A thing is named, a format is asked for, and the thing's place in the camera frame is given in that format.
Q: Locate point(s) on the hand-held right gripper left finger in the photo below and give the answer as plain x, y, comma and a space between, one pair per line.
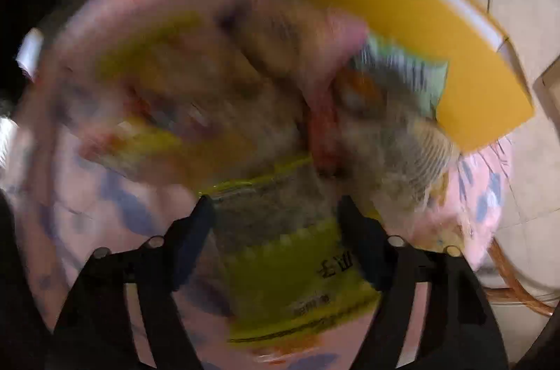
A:
197, 223

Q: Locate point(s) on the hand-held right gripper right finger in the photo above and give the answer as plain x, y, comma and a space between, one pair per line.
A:
355, 232

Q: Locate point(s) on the pink floral bedsheet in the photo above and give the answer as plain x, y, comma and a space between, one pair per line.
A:
87, 199

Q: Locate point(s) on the large yellow-green snack packet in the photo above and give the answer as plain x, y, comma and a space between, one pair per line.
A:
148, 90

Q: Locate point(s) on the green striped snack packet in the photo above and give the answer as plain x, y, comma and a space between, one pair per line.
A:
407, 77

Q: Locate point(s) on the brown rattan furniture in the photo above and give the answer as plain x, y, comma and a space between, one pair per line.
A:
514, 287

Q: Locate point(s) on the yellow cardboard box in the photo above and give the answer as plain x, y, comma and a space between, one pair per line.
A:
393, 11

